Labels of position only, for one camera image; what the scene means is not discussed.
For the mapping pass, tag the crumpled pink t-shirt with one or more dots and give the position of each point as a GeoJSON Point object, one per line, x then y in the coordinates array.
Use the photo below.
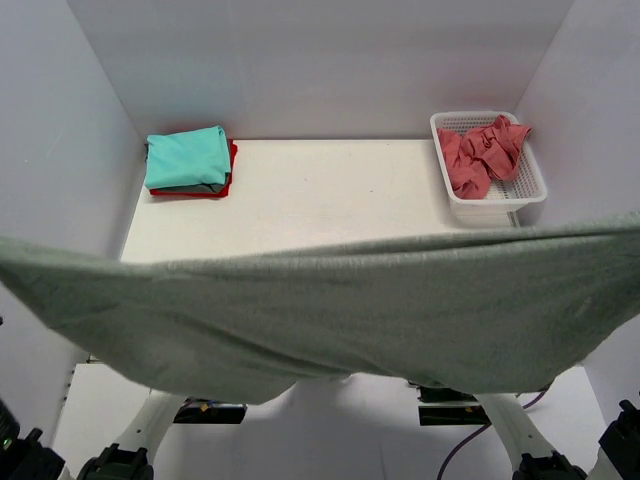
{"type": "Point", "coordinates": [481, 155]}

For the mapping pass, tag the folded dark grey t-shirt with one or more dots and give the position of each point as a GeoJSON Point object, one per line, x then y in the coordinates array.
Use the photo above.
{"type": "Point", "coordinates": [207, 189]}

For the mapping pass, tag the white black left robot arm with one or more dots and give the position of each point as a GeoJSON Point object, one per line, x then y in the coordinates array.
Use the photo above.
{"type": "Point", "coordinates": [130, 456]}

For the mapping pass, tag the folded red t-shirt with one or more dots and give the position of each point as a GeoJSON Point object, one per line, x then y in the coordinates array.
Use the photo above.
{"type": "Point", "coordinates": [190, 192]}

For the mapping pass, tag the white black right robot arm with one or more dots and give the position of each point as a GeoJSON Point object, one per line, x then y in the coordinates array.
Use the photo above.
{"type": "Point", "coordinates": [532, 456]}

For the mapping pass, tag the folded teal t-shirt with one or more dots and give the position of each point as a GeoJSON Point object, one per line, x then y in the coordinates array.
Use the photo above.
{"type": "Point", "coordinates": [187, 157]}

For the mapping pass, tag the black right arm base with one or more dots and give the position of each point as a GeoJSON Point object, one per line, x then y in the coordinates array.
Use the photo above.
{"type": "Point", "coordinates": [447, 407]}

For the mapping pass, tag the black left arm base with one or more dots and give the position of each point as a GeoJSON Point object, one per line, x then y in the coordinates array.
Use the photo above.
{"type": "Point", "coordinates": [197, 411]}

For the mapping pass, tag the white plastic basket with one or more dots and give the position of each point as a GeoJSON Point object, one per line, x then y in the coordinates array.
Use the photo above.
{"type": "Point", "coordinates": [503, 197]}

